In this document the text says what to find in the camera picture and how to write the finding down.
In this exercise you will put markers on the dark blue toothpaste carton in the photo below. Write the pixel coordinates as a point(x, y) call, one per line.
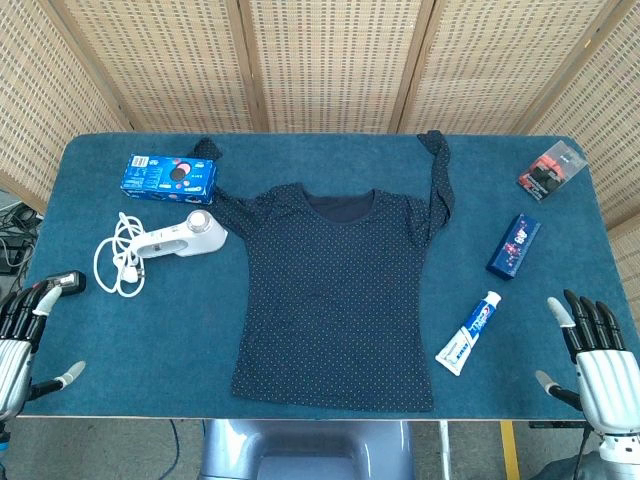
point(515, 247)

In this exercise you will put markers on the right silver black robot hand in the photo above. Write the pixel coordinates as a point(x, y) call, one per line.
point(607, 380)

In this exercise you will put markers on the small black device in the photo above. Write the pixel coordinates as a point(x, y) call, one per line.
point(70, 284)

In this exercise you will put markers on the red black boxed package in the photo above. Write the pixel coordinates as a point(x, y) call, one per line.
point(547, 172)

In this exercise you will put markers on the navy polka dot shirt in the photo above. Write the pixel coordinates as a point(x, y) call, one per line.
point(330, 280)

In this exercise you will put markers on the blue carpet table cover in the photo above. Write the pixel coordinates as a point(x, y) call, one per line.
point(150, 350)

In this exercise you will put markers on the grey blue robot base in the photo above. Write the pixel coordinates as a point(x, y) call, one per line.
point(310, 450)

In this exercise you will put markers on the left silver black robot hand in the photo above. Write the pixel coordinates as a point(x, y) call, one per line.
point(15, 365)

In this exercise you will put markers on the white blue toothpaste tube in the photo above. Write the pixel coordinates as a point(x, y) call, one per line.
point(467, 335)

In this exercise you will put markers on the white table leg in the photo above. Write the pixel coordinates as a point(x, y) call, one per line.
point(444, 450)

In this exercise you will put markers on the blue Oreo cookie box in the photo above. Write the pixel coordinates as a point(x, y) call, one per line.
point(165, 177)

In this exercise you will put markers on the white handheld garment steamer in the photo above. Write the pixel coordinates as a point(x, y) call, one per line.
point(200, 241)

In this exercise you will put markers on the woven wooden folding screen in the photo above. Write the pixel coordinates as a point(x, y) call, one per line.
point(330, 60)

